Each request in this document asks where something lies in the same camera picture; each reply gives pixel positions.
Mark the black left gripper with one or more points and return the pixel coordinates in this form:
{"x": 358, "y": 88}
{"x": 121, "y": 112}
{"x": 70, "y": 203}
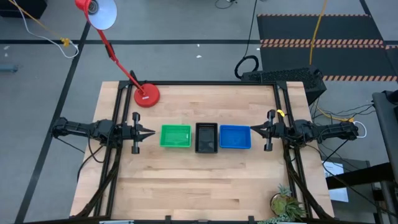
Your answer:
{"x": 135, "y": 133}

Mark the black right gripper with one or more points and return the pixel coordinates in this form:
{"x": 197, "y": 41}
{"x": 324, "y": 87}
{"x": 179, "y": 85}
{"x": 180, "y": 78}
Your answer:
{"x": 270, "y": 130}

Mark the black plastic basket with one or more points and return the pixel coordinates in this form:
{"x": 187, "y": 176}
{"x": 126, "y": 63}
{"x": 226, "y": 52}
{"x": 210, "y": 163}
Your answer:
{"x": 206, "y": 140}
{"x": 196, "y": 137}

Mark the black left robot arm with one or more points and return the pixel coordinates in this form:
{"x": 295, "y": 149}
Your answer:
{"x": 81, "y": 127}

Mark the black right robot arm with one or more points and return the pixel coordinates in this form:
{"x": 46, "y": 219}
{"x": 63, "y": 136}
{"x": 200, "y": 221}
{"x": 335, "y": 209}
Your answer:
{"x": 329, "y": 130}

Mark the red desk lamp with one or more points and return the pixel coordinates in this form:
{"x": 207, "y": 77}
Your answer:
{"x": 146, "y": 95}

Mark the potted succulent plant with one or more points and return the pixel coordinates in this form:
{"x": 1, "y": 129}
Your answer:
{"x": 286, "y": 203}

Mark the green artificial plant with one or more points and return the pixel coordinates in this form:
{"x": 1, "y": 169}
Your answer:
{"x": 270, "y": 221}

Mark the grey metal strip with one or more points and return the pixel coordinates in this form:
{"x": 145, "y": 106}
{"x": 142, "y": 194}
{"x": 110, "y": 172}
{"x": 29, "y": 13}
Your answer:
{"x": 116, "y": 222}

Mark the white paper sheet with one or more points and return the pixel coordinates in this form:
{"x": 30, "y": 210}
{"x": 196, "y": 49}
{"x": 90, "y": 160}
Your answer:
{"x": 337, "y": 193}

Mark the black metal beam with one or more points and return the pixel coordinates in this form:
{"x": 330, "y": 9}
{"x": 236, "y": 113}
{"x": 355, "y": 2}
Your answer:
{"x": 360, "y": 175}

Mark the black striped floor mat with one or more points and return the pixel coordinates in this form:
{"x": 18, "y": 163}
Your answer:
{"x": 323, "y": 28}

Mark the black cabinet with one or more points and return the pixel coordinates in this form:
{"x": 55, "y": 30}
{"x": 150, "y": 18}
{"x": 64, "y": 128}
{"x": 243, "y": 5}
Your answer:
{"x": 21, "y": 7}

